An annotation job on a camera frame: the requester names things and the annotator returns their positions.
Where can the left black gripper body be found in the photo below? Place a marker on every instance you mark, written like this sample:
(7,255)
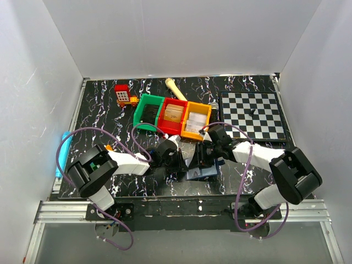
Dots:
(172,164)

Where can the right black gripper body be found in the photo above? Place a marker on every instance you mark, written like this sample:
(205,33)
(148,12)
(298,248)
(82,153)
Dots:
(208,153)

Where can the white VIP credit card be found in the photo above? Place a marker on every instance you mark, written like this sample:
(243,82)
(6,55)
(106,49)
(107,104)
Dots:
(194,173)

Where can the blue leather card holder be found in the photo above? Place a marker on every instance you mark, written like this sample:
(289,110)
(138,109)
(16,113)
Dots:
(209,172)

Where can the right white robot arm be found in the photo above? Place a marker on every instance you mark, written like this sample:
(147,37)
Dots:
(295,178)

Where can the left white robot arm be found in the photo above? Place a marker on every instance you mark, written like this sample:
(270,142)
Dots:
(91,171)

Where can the white cards stack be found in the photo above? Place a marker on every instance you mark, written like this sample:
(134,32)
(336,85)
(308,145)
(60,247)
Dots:
(195,122)

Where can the tan cards stack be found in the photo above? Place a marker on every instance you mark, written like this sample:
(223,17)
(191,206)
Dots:
(173,113)

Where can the black cards stack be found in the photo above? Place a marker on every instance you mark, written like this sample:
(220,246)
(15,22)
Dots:
(149,113)

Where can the orange plastic bin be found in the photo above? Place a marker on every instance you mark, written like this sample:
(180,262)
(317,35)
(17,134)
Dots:
(198,108)

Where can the black glitter microphone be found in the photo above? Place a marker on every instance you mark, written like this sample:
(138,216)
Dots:
(214,105)

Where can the red plastic bin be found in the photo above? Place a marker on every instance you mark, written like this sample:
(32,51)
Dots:
(169,127)

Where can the black chess pawn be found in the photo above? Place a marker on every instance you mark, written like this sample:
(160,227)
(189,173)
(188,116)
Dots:
(252,112)

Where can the green plastic bin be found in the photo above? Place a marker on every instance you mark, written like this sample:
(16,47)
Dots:
(147,99)

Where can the black white chessboard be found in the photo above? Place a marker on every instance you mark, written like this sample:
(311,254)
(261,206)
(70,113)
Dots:
(267,124)

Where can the cream toy microphone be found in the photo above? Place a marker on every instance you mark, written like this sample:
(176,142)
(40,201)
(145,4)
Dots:
(170,84)

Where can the red toy window block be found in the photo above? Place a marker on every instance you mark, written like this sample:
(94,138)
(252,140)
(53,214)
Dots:
(122,92)

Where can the blue toy microphone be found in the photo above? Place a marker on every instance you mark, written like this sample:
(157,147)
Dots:
(63,155)

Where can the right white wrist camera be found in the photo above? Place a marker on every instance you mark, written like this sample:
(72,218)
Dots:
(205,135)

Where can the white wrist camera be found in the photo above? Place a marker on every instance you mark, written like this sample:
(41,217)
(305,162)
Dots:
(205,135)
(173,138)

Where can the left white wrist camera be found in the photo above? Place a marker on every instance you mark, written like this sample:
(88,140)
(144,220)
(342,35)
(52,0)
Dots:
(173,138)

